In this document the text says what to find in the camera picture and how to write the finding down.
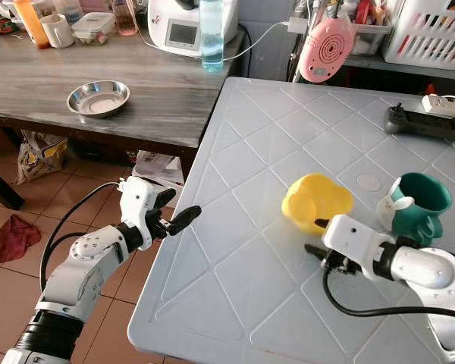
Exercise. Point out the teal mug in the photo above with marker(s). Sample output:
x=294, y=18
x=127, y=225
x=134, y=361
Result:
x=421, y=212

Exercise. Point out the black handheld controller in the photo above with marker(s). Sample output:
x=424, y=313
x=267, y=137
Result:
x=421, y=125

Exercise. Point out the white plastic folding table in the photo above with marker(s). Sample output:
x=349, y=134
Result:
x=227, y=318

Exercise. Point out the red cloth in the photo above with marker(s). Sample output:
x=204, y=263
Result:
x=17, y=237

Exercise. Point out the white paper bag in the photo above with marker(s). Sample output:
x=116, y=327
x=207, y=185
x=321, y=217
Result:
x=158, y=167

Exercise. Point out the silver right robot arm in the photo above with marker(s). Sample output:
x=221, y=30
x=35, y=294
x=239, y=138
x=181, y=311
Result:
x=428, y=277

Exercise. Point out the pink tumbler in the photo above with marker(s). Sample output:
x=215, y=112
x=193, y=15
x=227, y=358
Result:
x=125, y=19

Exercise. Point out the white plastic basket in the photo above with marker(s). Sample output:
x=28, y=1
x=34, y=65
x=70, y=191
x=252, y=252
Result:
x=428, y=34

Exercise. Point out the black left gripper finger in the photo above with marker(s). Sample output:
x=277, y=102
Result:
x=186, y=220
x=164, y=197

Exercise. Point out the white power strip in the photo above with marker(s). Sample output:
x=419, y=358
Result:
x=447, y=105

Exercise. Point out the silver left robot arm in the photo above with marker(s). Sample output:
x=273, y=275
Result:
x=83, y=265

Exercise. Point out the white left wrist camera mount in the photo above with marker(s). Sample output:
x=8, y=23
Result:
x=136, y=201

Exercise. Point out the printed snack bag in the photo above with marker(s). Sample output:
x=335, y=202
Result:
x=42, y=158

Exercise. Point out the orange bottle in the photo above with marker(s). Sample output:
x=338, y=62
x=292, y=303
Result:
x=32, y=26

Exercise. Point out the pink round appliance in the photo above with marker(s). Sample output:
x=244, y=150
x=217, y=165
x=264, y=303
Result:
x=326, y=49

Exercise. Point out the white mug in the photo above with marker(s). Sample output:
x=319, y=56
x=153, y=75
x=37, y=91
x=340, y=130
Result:
x=55, y=32

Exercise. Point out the white kitchen appliance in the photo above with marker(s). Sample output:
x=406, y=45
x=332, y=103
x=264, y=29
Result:
x=186, y=26

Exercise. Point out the grey wooden table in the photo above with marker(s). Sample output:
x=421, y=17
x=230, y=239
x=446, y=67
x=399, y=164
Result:
x=167, y=98

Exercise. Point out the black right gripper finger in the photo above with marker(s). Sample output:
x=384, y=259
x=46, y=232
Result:
x=324, y=223
x=320, y=253

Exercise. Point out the yellow plastic bowl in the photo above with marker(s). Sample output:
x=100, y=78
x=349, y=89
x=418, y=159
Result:
x=315, y=199

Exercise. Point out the round steel bowl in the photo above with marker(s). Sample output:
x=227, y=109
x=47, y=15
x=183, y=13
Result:
x=98, y=98

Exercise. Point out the clear food container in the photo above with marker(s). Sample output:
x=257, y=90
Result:
x=92, y=28

